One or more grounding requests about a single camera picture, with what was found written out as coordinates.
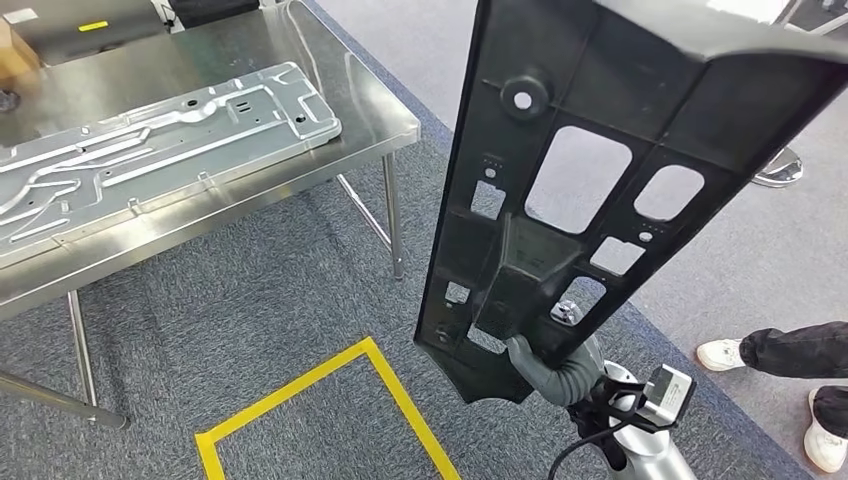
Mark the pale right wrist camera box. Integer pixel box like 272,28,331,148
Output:
641,364,698,429

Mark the brown cardboard box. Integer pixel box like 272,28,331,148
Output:
0,18,42,91

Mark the chrome stanchion post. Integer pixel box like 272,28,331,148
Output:
751,146,804,189

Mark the black plastic panel part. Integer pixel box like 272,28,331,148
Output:
413,0,848,405

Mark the stainless steel workbench table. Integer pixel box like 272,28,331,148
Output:
0,0,423,430

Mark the yellow floor tape square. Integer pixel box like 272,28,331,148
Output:
195,336,463,480

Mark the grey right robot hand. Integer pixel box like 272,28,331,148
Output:
506,299,586,392

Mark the stamped sheet metal panel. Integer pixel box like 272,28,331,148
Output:
0,61,343,272

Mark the dark case with yellow label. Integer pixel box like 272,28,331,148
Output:
11,0,168,68

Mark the person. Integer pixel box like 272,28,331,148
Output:
695,321,848,475

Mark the black box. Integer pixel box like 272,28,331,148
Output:
168,0,261,29

